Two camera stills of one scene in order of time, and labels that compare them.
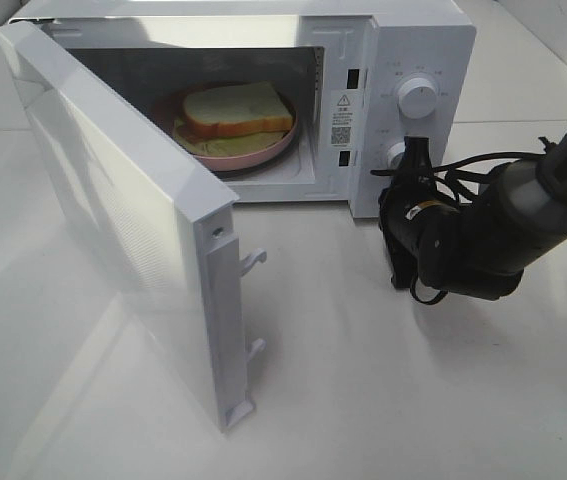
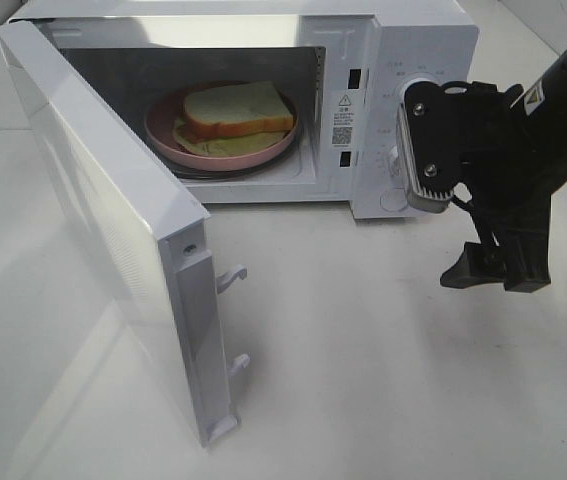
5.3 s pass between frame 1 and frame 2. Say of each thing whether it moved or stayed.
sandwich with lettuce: stayed
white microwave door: moved
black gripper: moved
